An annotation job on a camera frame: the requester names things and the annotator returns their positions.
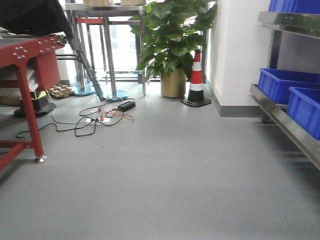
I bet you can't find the blue bin lower middle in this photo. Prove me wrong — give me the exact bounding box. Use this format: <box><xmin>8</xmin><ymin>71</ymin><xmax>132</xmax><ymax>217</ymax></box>
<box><xmin>257</xmin><ymin>68</ymin><xmax>320</xmax><ymax>105</ymax></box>

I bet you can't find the orange cable on floor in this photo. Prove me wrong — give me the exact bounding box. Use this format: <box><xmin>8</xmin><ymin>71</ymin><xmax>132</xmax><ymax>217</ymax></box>
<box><xmin>99</xmin><ymin>96</ymin><xmax>136</xmax><ymax>123</ymax></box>

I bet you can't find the white power strip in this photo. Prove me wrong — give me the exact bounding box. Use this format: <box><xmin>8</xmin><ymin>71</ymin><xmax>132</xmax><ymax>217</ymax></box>
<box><xmin>85</xmin><ymin>118</ymin><xmax>111</xmax><ymax>124</ymax></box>

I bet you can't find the black cable on floor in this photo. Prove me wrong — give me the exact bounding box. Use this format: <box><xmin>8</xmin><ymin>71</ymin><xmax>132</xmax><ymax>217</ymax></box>
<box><xmin>16</xmin><ymin>98</ymin><xmax>137</xmax><ymax>139</ymax></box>

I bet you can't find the red metal table frame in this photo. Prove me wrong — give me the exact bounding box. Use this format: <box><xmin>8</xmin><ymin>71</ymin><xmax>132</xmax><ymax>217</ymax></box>
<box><xmin>0</xmin><ymin>34</ymin><xmax>70</xmax><ymax>171</ymax></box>

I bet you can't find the wooden blocks pile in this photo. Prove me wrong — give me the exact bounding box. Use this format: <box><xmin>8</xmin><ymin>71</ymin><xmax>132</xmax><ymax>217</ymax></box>
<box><xmin>48</xmin><ymin>84</ymin><xmax>74</xmax><ymax>99</ymax></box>

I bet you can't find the blue bin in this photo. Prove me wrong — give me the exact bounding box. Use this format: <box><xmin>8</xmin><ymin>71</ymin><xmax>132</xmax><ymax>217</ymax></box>
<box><xmin>286</xmin><ymin>87</ymin><xmax>320</xmax><ymax>140</ymax></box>
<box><xmin>257</xmin><ymin>68</ymin><xmax>320</xmax><ymax>105</ymax></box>

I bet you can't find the stainless steel shelf front rail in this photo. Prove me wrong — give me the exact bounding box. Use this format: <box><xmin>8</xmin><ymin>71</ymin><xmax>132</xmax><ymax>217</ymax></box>
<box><xmin>249</xmin><ymin>84</ymin><xmax>320</xmax><ymax>169</ymax></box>

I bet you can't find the gold plant pot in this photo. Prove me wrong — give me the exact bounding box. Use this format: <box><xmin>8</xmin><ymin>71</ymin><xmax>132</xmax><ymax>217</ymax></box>
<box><xmin>160</xmin><ymin>68</ymin><xmax>187</xmax><ymax>98</ymax></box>

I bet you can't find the red white traffic cone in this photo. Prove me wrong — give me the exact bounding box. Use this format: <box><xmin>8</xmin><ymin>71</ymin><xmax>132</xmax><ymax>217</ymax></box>
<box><xmin>180</xmin><ymin>50</ymin><xmax>212</xmax><ymax>108</ymax></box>

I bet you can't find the black cloth cover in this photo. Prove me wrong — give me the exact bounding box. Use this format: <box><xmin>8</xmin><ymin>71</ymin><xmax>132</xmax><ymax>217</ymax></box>
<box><xmin>0</xmin><ymin>0</ymin><xmax>74</xmax><ymax>39</ymax></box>

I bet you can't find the blue bin lower left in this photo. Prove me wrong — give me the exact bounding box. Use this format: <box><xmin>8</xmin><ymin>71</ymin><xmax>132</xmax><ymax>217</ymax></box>
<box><xmin>286</xmin><ymin>87</ymin><xmax>320</xmax><ymax>140</ymax></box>

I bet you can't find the steel table by window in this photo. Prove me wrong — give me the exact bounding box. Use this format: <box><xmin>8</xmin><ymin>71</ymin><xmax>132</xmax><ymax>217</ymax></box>
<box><xmin>64</xmin><ymin>0</ymin><xmax>146</xmax><ymax>101</ymax></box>

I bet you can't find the black power adapter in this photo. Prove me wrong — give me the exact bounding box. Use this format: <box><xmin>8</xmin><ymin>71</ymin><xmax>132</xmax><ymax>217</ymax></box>
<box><xmin>117</xmin><ymin>101</ymin><xmax>136</xmax><ymax>112</ymax></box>

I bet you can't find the green potted plant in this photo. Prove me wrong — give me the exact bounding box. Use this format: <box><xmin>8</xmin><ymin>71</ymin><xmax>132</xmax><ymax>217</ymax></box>
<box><xmin>131</xmin><ymin>0</ymin><xmax>218</xmax><ymax>79</ymax></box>

